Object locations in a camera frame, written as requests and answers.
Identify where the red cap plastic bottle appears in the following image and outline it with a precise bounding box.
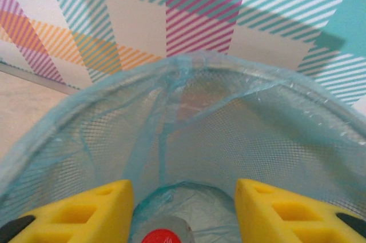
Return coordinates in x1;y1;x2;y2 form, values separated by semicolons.
130;214;195;243

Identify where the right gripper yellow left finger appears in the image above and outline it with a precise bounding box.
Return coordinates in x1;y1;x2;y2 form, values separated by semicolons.
0;179;135;243

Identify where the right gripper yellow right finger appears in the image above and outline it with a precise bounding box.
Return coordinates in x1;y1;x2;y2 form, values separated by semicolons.
234;178;366;243

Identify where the mesh bin with blue liner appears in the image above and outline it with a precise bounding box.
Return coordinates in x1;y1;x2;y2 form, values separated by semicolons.
0;51;366;243

